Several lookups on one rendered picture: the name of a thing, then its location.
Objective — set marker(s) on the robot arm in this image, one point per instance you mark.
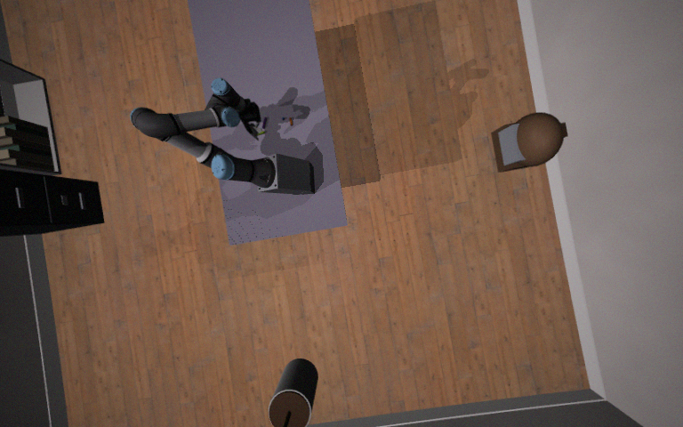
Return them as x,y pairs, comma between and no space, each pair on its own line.
173,128

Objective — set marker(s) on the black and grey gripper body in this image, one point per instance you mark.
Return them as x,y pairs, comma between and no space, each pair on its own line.
248,113

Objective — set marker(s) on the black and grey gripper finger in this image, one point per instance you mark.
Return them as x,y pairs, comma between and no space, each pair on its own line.
253,130

